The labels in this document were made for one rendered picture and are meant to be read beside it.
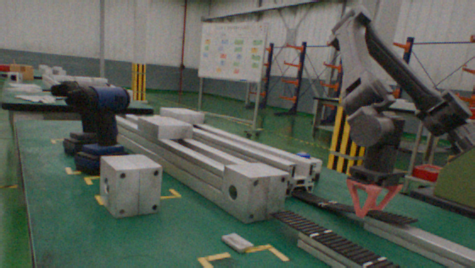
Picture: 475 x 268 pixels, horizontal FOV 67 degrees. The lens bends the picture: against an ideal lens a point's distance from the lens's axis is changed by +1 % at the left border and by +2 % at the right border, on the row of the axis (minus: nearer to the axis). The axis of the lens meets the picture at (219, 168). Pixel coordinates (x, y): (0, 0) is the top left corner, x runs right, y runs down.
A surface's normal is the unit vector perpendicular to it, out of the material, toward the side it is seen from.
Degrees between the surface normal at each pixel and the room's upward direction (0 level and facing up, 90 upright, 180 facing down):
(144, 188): 90
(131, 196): 90
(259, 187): 90
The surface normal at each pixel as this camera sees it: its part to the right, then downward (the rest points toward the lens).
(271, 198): 0.55, 0.26
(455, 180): -0.85, 0.06
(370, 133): -0.71, 0.11
